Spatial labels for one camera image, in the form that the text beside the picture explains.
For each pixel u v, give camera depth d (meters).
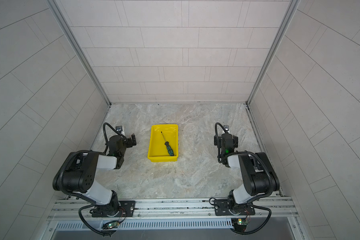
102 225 0.69
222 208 0.71
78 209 0.62
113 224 0.65
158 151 0.89
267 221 0.65
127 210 0.71
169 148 0.89
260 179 0.44
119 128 0.79
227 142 0.70
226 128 0.80
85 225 0.64
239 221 0.69
